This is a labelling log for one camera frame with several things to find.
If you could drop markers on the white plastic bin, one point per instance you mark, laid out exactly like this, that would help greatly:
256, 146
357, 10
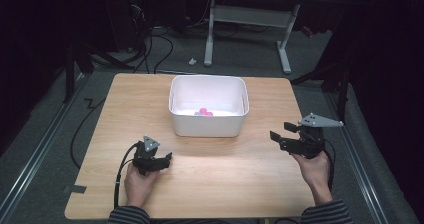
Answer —
209, 97

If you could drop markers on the black computer tower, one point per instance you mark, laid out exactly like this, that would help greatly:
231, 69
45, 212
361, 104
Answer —
138, 17

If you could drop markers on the white paper scrap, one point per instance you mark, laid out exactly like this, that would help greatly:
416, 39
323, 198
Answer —
192, 61

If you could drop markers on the black metal stand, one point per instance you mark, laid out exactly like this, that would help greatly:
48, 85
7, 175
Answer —
341, 94
69, 74

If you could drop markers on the person's left hand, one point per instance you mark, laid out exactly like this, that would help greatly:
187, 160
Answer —
140, 187

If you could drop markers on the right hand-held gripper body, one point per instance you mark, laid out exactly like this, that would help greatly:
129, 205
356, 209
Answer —
311, 137

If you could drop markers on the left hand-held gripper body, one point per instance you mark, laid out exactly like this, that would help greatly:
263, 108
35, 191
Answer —
145, 155

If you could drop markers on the white-legged desk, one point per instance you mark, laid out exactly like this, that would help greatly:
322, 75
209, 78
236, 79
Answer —
250, 15

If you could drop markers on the pink bone toy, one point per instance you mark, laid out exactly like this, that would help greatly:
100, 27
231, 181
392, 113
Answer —
206, 112

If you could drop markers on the grey tape piece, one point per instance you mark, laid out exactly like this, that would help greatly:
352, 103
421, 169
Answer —
76, 189

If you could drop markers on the metal floor rail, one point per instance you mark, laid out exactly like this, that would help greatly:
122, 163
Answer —
36, 154
356, 157

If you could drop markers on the person's right hand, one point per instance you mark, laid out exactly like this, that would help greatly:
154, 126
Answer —
316, 175

